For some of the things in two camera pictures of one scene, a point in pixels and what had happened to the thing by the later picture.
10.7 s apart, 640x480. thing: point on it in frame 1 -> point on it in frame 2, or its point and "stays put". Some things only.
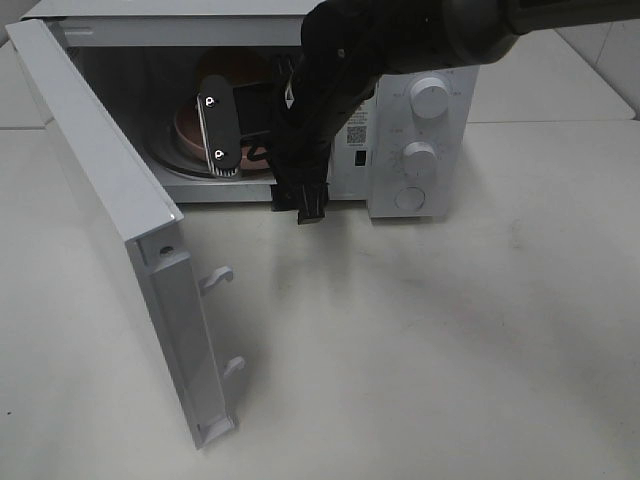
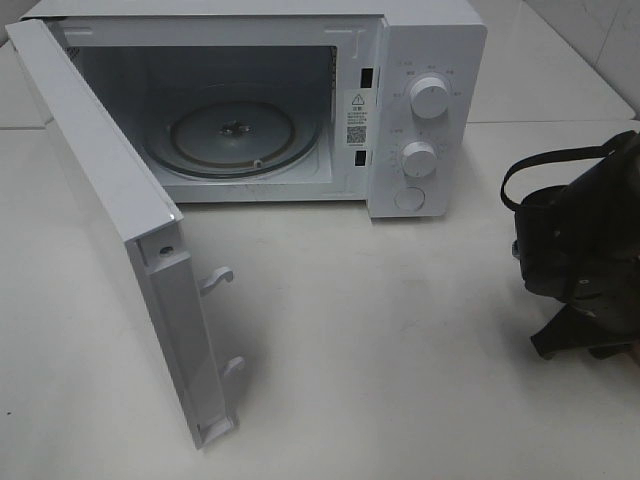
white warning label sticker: x=357 y=129 stays put
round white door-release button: x=409 y=198 stays put
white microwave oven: x=130 y=188 stays put
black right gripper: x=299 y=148 -> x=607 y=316
